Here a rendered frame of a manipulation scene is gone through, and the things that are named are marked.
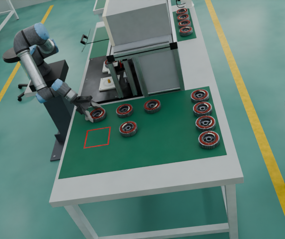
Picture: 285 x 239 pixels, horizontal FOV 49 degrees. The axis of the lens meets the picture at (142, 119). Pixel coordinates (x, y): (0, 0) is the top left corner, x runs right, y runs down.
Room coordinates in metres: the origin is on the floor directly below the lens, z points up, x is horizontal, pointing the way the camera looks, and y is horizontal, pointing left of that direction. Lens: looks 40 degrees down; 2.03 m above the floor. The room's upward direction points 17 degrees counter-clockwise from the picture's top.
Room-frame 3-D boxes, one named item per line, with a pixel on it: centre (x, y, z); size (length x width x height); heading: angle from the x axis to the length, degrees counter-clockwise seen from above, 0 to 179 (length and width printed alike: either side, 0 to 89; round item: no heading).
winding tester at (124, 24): (2.04, -0.19, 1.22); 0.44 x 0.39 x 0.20; 168
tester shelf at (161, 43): (2.05, -0.19, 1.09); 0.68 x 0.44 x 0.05; 168
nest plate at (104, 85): (2.00, 0.15, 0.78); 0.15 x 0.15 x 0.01; 78
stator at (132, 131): (1.45, 0.10, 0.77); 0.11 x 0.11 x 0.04
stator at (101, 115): (1.67, 0.27, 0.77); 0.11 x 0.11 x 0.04
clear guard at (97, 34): (2.23, 0.10, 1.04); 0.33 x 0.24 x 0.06; 78
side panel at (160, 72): (1.72, -0.20, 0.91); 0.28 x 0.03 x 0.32; 78
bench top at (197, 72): (2.07, -0.11, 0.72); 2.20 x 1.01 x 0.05; 168
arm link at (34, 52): (2.40, 0.68, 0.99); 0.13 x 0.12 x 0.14; 100
